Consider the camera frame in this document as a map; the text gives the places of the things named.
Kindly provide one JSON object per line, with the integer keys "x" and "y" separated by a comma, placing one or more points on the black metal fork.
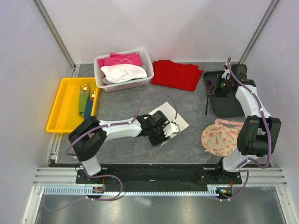
{"x": 212, "y": 86}

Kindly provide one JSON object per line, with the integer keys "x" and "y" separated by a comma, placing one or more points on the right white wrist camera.
{"x": 226, "y": 74}

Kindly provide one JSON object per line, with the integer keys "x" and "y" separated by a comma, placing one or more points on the white cloth in basket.
{"x": 122, "y": 73}

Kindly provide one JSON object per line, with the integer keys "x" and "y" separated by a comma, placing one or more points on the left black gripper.
{"x": 156, "y": 142}

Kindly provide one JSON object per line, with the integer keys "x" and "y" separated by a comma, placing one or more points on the black plastic tray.
{"x": 223, "y": 107}

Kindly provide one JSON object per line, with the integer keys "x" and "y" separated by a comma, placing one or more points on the grey slotted cable duct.
{"x": 92, "y": 191}

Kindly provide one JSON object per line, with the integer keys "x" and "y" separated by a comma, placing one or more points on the white paper napkin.
{"x": 168, "y": 112}

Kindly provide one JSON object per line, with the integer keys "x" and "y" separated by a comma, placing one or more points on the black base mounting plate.
{"x": 160, "y": 177}

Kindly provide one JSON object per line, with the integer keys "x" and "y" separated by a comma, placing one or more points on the pink cloth in basket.
{"x": 116, "y": 59}

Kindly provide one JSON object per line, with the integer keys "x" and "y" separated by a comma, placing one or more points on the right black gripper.
{"x": 217, "y": 91}

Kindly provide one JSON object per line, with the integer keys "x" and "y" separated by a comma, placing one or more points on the white plastic basket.
{"x": 146, "y": 64}

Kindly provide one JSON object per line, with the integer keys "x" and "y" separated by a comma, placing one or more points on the yellow plastic tray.
{"x": 64, "y": 116}

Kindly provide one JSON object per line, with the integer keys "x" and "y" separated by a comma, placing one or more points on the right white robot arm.
{"x": 258, "y": 136}

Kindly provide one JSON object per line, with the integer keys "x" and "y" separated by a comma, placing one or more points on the red folded cloth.
{"x": 176, "y": 75}

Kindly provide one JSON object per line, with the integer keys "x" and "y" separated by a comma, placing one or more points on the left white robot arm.
{"x": 91, "y": 134}

